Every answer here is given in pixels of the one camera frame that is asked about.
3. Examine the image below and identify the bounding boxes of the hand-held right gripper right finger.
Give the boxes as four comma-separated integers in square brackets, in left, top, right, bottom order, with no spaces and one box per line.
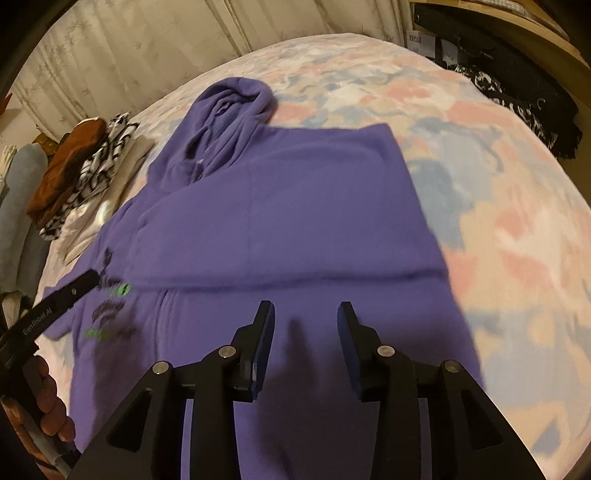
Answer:
[337,301,546,480]

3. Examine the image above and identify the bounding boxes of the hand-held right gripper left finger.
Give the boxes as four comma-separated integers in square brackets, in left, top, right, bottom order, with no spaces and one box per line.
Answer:
[69,301,276,480]

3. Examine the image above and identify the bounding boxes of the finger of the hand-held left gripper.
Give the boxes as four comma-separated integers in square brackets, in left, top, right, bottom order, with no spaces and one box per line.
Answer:
[46,269,102,309]

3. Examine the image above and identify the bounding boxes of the purple hoodie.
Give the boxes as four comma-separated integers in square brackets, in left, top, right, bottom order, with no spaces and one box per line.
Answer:
[48,78,485,480]

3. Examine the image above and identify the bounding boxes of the black clothes pile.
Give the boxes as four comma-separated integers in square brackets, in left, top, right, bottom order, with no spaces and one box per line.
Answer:
[413,4,583,160]

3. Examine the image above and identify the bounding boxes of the person's left hand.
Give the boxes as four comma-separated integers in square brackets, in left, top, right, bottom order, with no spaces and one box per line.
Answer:
[33,356,77,444]

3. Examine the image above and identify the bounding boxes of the grey sofa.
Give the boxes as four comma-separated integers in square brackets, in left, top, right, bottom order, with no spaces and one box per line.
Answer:
[0,143,49,296]

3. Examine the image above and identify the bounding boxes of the brown folded garment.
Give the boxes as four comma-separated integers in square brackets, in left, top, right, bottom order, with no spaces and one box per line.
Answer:
[25,117,109,217]

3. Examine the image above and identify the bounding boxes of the black and white patterned garment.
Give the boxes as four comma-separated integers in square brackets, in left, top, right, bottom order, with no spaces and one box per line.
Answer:
[39,113,141,238]

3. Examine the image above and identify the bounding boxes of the white fringed throw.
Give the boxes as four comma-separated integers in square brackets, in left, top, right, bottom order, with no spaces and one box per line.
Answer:
[0,144,18,195]

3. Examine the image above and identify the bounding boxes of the white folded garment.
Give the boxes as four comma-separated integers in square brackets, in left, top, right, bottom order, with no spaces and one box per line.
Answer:
[46,122,155,266]

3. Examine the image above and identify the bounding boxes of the pastel floral bedspread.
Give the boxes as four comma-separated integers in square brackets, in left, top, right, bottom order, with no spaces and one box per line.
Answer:
[37,34,591,480]

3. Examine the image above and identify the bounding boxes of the cream curtain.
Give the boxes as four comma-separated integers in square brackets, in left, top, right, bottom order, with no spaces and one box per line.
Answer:
[9,0,411,144]

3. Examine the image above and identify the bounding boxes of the curved wooden shelf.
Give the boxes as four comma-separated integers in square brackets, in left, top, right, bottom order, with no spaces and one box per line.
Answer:
[409,0,591,153]

